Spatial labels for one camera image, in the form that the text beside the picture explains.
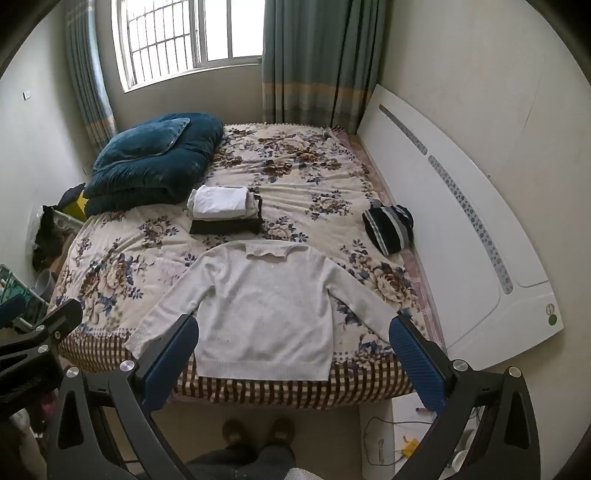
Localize person's right slipper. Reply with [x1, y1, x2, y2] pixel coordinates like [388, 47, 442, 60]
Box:
[268, 418, 296, 449]

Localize white knit sweater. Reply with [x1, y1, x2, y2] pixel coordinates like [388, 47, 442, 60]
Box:
[124, 240, 400, 381]

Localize person's left slipper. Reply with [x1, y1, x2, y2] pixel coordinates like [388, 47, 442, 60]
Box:
[222, 418, 253, 455]

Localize person's slipper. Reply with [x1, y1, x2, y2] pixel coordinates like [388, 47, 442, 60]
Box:
[222, 418, 253, 455]
[268, 418, 296, 449]

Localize yellow box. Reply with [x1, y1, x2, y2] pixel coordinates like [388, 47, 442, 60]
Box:
[62, 189, 88, 222]

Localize pile of dark clothes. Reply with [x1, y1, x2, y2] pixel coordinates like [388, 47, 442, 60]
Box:
[32, 205, 70, 273]

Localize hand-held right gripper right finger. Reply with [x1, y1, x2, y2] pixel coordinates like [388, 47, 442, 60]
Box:
[389, 314, 541, 480]

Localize dark striped garment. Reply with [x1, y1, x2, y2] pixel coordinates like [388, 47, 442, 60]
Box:
[361, 200, 415, 256]

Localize grey bucket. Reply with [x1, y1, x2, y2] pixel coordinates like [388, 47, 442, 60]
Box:
[37, 269, 58, 298]

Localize dark blue folded quilt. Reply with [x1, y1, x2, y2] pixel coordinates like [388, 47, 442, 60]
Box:
[83, 112, 225, 217]

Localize black cable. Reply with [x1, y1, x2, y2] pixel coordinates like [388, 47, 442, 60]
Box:
[363, 416, 435, 467]

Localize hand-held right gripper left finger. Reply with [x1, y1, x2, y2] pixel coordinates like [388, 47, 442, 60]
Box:
[46, 314, 200, 480]

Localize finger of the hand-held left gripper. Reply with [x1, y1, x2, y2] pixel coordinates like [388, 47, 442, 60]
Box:
[0, 294, 27, 329]
[0, 298, 84, 370]

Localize white headboard panel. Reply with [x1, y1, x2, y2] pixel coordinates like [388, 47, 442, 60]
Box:
[358, 84, 565, 358]

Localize dark blue velvet pillow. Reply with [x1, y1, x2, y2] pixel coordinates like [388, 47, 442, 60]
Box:
[95, 117, 191, 169]

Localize floral printed blanket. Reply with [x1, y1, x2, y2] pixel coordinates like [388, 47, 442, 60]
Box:
[48, 122, 446, 411]

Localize barred window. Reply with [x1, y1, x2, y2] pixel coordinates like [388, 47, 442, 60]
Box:
[111, 0, 266, 93]

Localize green plastic basket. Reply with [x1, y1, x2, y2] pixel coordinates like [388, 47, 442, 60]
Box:
[0, 264, 47, 324]

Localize teal curtain with beige band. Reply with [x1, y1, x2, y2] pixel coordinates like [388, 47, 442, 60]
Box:
[262, 0, 386, 134]
[65, 0, 116, 151]

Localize white bedside cabinet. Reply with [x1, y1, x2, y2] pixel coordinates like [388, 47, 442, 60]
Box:
[359, 397, 481, 480]

